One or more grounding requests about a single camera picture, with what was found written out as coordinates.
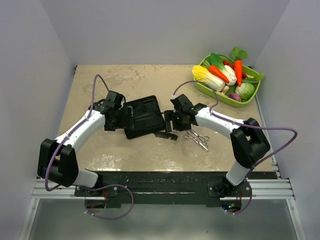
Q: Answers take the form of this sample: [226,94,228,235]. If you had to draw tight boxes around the toy carrot right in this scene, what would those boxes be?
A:
[231,46,248,87]

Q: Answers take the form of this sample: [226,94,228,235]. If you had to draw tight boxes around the toy green cabbage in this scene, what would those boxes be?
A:
[235,82,256,100]

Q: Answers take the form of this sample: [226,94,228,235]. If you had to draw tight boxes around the toy carrot left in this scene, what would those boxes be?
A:
[208,65,229,83]

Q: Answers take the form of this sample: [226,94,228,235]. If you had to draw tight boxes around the toy purple onion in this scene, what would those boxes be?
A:
[228,93,242,102]

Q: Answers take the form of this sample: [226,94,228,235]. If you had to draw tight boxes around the toy mushroom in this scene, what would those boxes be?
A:
[220,85,230,95]

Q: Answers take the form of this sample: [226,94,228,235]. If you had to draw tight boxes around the toy bok choy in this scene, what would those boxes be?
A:
[210,53,237,86]

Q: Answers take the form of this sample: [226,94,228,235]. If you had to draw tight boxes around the silver scissors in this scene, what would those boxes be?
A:
[184,131,209,152]
[186,129,210,142]

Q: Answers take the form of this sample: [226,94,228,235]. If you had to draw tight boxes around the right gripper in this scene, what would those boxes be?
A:
[164,109,192,133]

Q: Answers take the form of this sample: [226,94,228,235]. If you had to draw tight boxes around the aluminium rail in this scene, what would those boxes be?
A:
[31,179,295,200]

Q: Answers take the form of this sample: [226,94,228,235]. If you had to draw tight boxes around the toy napa cabbage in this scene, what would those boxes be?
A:
[192,65,226,92]

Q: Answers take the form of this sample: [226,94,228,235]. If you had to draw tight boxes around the black tool case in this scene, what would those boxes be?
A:
[124,95,165,140]

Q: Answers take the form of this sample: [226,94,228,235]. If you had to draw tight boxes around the silver scissors upper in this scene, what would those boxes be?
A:
[186,129,210,142]

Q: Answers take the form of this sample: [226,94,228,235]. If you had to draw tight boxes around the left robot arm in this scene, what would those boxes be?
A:
[37,91,134,196]

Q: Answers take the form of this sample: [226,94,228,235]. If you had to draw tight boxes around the black handled comb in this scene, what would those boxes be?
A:
[153,131,178,141]

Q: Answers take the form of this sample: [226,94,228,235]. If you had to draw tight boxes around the green vegetable tray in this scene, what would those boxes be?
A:
[192,53,264,107]

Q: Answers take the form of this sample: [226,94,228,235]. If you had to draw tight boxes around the toy red chili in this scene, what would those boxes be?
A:
[222,60,248,79]

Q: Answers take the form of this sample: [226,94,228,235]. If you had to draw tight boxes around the toy carrot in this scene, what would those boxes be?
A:
[231,46,248,87]
[208,65,229,83]

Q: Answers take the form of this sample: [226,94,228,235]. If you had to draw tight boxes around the silver scissors lower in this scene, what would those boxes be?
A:
[184,131,209,152]

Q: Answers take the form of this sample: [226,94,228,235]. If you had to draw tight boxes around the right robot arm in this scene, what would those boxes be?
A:
[165,94,270,197]

